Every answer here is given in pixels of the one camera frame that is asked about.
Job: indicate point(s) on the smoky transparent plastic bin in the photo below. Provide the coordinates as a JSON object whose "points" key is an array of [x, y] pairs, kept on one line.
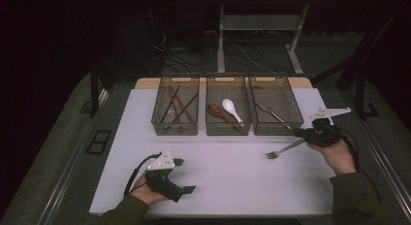
{"points": [[174, 129], [223, 130], [271, 130]]}

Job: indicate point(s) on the white ceramic spoon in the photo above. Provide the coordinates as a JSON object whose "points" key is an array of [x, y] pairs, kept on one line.
{"points": [[227, 105]]}

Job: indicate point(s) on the black metal stand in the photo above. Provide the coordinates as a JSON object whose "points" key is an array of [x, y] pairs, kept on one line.
{"points": [[359, 95], [94, 95]]}

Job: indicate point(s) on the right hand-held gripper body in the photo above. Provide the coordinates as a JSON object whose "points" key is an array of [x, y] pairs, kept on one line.
{"points": [[323, 136]]}

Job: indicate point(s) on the person's left hand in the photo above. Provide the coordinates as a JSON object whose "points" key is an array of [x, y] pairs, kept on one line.
{"points": [[143, 193]]}

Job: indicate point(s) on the brown wooden spoon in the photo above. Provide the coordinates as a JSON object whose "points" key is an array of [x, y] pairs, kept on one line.
{"points": [[215, 110]]}

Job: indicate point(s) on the white table cover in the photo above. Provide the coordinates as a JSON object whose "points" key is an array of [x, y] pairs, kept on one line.
{"points": [[226, 186]]}

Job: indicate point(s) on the person's right hand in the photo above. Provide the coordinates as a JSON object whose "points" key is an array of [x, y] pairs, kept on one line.
{"points": [[339, 158]]}

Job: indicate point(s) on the wooden table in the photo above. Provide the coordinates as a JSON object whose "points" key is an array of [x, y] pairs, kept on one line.
{"points": [[307, 82]]}

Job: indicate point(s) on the white metal desk frame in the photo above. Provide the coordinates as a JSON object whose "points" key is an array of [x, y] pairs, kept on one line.
{"points": [[220, 40]]}

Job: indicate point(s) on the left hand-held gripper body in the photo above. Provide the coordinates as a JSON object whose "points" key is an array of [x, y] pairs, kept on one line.
{"points": [[160, 183]]}

